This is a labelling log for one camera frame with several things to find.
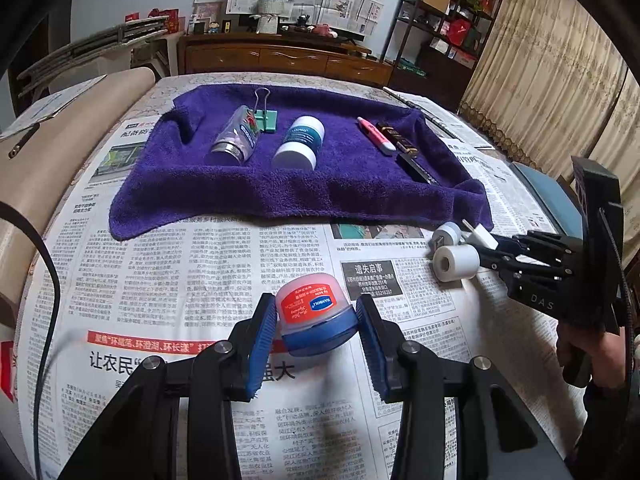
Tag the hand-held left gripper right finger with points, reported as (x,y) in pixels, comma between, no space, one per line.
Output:
(372,345)

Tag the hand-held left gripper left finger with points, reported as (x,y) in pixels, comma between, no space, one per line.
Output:
(262,340)

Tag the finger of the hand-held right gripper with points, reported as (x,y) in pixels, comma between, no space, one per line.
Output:
(530,270)
(535,244)

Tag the blue lip balm jar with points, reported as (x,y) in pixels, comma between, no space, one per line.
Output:
(312,310)

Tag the black and gold tube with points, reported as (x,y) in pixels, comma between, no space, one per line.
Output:
(397,139)

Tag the pink pen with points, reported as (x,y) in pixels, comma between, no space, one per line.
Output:
(375,135)

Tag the white and teal bottle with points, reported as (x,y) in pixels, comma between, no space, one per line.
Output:
(299,145)

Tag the clear bottle with metal cap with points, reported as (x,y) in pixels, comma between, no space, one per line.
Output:
(235,137)

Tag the green binder clip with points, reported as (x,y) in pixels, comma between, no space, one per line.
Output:
(264,121)

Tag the person's right forearm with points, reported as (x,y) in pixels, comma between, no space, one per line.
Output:
(615,415)

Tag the person's right hand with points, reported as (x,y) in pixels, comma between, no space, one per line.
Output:
(607,355)

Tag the blue chair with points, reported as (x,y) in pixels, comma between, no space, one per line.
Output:
(550,195)

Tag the white charger plug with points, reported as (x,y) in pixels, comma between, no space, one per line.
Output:
(481,237)

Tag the small white tape roll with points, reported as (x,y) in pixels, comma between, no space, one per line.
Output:
(446,235)

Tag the newspaper table cover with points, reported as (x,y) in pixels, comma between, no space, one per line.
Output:
(175,280)

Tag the folded newspaper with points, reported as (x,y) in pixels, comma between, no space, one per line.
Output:
(450,120)

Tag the purple towel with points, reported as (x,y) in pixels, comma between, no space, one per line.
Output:
(310,195)

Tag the beige patterned curtain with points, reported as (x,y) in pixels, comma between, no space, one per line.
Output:
(550,85)

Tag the dark display shelf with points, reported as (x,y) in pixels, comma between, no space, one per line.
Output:
(440,45)

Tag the red gift box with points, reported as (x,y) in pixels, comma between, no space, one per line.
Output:
(459,32)

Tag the red bag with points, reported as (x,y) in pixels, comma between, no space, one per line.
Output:
(6,370)

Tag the beige side table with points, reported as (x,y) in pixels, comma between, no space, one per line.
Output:
(65,170)

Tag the wooden tv cabinet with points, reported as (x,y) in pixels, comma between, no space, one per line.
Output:
(285,62)

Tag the black pen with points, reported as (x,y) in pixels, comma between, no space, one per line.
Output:
(22,138)

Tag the printed paper sheet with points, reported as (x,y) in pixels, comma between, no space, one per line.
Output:
(55,105)

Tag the white wrapped vase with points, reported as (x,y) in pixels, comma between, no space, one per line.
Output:
(268,17)

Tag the folded metal bed frame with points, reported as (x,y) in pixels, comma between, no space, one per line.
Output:
(100,40)

